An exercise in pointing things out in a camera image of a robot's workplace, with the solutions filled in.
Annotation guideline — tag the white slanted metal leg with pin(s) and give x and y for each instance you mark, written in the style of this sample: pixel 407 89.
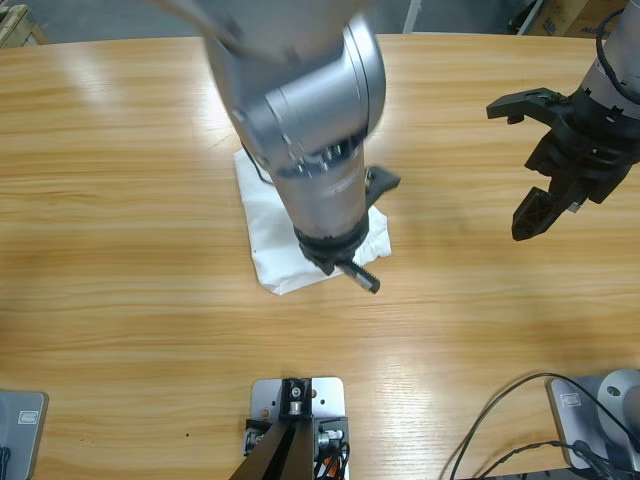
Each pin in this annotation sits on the white slanted metal leg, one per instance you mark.
pixel 531 15

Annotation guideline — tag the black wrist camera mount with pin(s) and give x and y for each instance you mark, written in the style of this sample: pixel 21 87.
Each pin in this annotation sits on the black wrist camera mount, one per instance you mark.
pixel 385 180
pixel 520 102

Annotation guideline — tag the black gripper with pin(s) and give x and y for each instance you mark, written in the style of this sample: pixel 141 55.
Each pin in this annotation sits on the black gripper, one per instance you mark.
pixel 595 150
pixel 330 250

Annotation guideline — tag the white mounting plate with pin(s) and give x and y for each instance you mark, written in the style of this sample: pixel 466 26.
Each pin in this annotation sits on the white mounting plate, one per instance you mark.
pixel 330 392

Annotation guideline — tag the dark camera post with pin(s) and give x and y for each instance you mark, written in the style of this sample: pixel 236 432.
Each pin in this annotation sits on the dark camera post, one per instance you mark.
pixel 285 460

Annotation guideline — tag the white upright metal leg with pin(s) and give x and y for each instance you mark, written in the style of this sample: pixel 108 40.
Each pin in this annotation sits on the white upright metal leg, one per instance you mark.
pixel 414 14

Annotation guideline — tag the cardboard box black lettering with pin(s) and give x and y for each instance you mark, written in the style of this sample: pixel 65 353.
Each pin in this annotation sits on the cardboard box black lettering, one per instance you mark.
pixel 585 15

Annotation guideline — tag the wooden pallet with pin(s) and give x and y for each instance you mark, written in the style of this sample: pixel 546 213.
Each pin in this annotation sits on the wooden pallet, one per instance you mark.
pixel 22 27

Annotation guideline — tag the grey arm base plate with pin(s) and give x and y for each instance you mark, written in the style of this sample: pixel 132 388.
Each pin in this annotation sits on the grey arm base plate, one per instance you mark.
pixel 567 425
pixel 22 440

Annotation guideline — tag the cardboard box green print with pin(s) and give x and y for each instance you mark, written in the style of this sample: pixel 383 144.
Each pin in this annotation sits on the cardboard box green print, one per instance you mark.
pixel 552 15

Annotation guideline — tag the white T-shirt black logo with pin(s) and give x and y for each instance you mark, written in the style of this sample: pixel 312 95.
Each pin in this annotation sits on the white T-shirt black logo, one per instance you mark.
pixel 270 240

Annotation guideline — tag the black corner bracket silver knob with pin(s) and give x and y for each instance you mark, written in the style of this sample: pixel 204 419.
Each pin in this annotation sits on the black corner bracket silver knob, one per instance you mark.
pixel 252 440
pixel 330 432

